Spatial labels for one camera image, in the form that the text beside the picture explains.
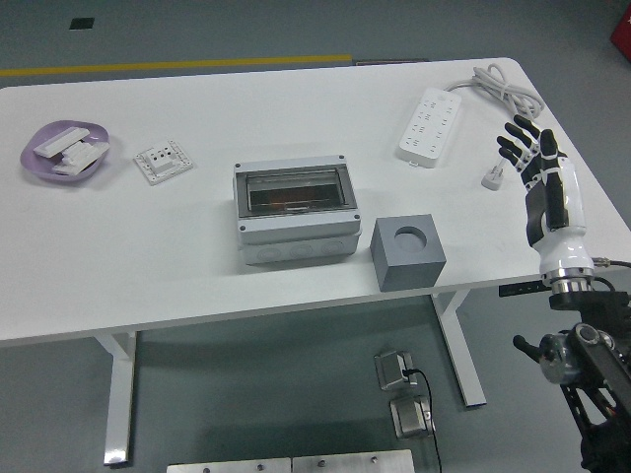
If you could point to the white power strip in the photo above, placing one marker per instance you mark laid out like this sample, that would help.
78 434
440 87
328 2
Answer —
429 128

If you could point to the white wall socket panel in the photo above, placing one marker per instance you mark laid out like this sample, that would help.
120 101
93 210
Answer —
162 162

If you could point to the red box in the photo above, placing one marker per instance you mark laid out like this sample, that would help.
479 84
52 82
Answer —
622 32

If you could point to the long white plastic strip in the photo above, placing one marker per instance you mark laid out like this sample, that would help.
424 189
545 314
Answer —
59 140

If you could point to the purple plate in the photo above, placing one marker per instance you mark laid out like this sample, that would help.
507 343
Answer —
44 170

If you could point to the silver metal plate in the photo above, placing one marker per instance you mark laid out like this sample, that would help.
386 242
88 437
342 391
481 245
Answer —
227 466
352 463

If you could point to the white table leg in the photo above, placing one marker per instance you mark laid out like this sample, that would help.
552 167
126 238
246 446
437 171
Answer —
120 394
458 355

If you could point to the yellow floor tape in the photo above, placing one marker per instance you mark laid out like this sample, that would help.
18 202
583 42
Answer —
172 65

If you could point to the grey cube block with hole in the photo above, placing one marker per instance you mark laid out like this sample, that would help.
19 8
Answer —
409 271

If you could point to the metal floor socket box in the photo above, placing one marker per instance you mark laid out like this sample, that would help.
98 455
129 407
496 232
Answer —
392 369
411 419

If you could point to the orange cylinder object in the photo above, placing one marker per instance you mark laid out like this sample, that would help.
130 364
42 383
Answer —
286 199

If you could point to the white plastic clip piece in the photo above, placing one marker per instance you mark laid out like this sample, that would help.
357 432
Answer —
71 167
89 149

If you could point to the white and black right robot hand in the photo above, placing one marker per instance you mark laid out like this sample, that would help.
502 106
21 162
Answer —
567 222

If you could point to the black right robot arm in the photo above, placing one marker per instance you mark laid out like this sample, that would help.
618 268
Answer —
591 355

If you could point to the dark floor strip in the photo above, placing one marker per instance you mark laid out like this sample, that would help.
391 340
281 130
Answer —
389 62

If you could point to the grey junction box with lid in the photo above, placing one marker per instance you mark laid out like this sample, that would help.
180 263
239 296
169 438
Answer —
296 231

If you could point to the black table control panel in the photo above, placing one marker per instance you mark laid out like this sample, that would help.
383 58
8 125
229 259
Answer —
517 290

